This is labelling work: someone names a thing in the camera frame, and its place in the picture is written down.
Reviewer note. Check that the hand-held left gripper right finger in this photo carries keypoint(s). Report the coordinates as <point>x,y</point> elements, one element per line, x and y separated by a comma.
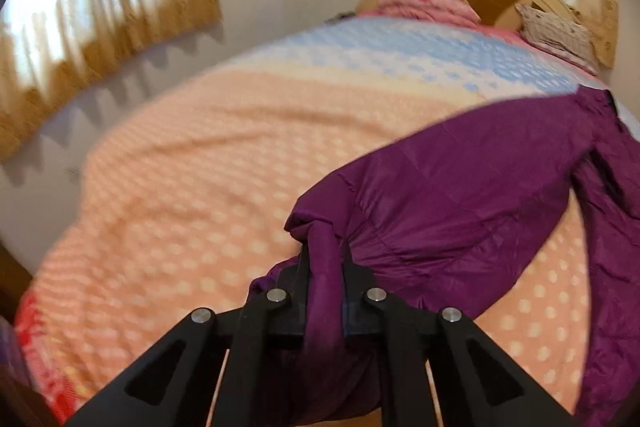
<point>357,307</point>

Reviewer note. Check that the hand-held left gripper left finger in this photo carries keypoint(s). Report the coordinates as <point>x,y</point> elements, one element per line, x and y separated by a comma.
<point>292,307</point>

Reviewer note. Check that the purple puffer jacket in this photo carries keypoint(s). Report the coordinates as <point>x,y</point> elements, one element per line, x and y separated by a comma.
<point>450,187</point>

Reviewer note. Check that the dotted pastel bedspread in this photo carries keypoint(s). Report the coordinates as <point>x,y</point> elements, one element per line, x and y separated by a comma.
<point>225,157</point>

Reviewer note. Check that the red floral cloth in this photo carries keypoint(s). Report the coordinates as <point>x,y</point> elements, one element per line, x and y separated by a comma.
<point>37,357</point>

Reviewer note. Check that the dark wooden furniture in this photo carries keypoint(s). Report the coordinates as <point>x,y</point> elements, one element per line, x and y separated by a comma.
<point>12,277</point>

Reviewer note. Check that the folded pink quilt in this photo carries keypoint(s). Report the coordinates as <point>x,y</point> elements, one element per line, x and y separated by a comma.
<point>425,7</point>

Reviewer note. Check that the striped patterned pillow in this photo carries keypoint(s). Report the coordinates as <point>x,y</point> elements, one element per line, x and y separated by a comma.
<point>555,32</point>

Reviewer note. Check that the short beige curtain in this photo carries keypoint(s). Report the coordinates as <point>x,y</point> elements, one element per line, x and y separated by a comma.
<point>100,7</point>

